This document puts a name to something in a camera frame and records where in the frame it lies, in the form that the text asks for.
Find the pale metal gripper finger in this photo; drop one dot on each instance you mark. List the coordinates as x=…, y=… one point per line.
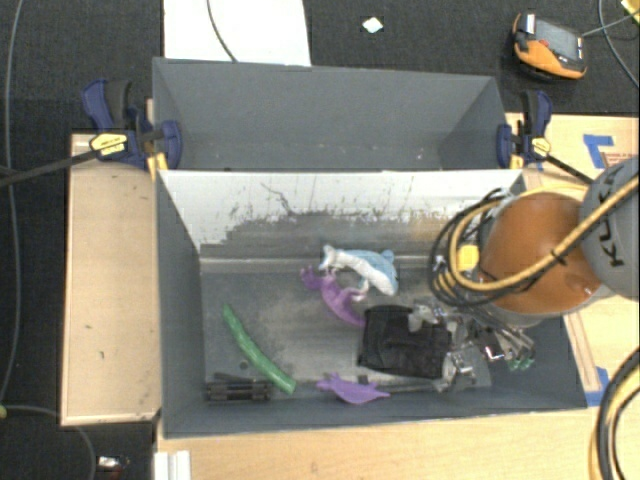
x=457, y=373
x=425, y=318

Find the grey metal bin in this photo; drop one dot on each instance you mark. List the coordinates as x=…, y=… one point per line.
x=280, y=318

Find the blue and white toy shark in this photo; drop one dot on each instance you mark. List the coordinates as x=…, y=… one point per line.
x=367, y=267

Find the thin grey stick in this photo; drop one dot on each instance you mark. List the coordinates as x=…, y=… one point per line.
x=412, y=386

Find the purple toy animal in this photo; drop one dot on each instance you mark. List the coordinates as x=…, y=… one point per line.
x=337, y=298
x=352, y=390

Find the pale wood board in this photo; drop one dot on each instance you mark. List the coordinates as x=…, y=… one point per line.
x=110, y=288

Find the green curved stick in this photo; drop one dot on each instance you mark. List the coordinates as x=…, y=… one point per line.
x=250, y=348

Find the black box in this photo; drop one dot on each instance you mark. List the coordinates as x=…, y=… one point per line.
x=400, y=343

